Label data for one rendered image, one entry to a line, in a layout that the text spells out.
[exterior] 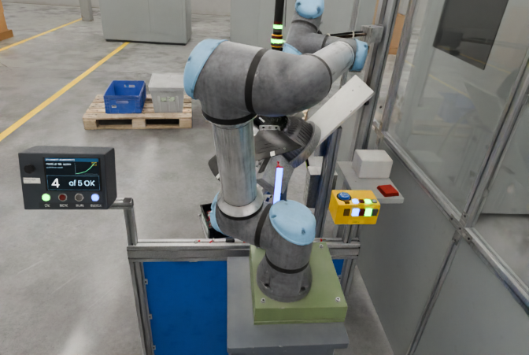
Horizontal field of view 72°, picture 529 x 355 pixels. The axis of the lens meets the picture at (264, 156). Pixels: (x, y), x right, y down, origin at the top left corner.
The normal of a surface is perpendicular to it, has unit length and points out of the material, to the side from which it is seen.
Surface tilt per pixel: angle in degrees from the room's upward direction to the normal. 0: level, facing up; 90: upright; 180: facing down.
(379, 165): 90
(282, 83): 71
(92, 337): 0
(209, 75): 80
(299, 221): 9
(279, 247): 91
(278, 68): 48
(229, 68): 61
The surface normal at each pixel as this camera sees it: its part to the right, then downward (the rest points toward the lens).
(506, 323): -0.99, -0.02
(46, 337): 0.06, -0.88
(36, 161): 0.10, 0.23
